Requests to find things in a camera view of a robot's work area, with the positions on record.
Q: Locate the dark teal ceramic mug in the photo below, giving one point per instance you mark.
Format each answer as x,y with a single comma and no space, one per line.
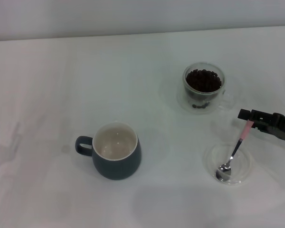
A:
123,168

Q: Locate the coffee bean pile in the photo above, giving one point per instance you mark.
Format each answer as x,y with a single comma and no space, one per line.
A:
203,80

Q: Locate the clear glass saucer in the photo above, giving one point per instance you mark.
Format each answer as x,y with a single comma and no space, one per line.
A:
242,164

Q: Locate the clear double-wall glass cup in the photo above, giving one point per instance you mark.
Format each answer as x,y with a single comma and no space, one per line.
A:
187,99

